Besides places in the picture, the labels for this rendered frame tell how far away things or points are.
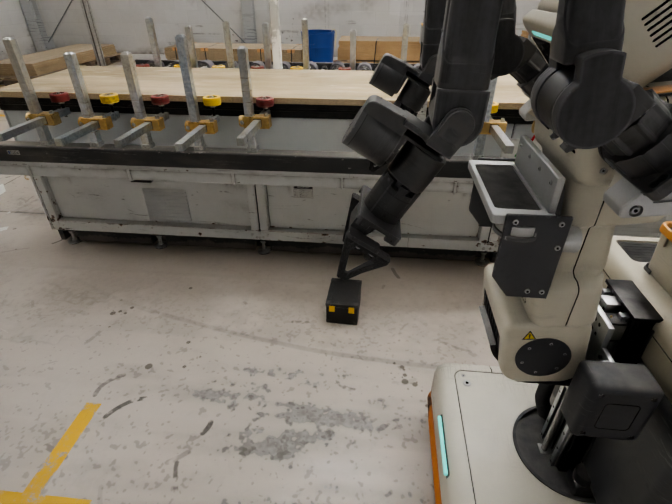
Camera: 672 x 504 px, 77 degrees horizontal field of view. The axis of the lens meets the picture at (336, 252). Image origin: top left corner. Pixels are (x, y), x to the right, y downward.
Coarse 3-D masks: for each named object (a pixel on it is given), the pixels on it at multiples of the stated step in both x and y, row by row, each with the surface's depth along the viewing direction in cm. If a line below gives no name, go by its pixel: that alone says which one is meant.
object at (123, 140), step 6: (162, 114) 199; (168, 114) 203; (138, 126) 182; (144, 126) 183; (150, 126) 188; (132, 132) 175; (138, 132) 179; (144, 132) 183; (120, 138) 168; (126, 138) 170; (132, 138) 175; (114, 144) 168; (120, 144) 167; (126, 144) 171
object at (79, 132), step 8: (112, 112) 203; (112, 120) 201; (80, 128) 181; (88, 128) 184; (96, 128) 190; (64, 136) 171; (72, 136) 175; (80, 136) 180; (56, 144) 170; (64, 144) 171
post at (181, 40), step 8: (176, 40) 170; (184, 40) 170; (184, 48) 171; (184, 56) 173; (184, 64) 174; (184, 72) 176; (192, 72) 179; (184, 80) 178; (192, 80) 179; (184, 88) 180; (192, 88) 180; (192, 96) 181; (192, 104) 183; (192, 112) 185; (192, 120) 187; (200, 144) 192
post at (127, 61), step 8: (120, 56) 175; (128, 56) 175; (128, 64) 177; (128, 72) 178; (128, 80) 180; (136, 80) 182; (128, 88) 182; (136, 88) 182; (136, 96) 183; (136, 104) 185; (136, 112) 187; (144, 112) 189; (144, 136) 193
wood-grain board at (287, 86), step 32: (0, 96) 209; (96, 96) 204; (128, 96) 203; (224, 96) 198; (256, 96) 198; (288, 96) 198; (320, 96) 198; (352, 96) 198; (384, 96) 198; (512, 96) 198
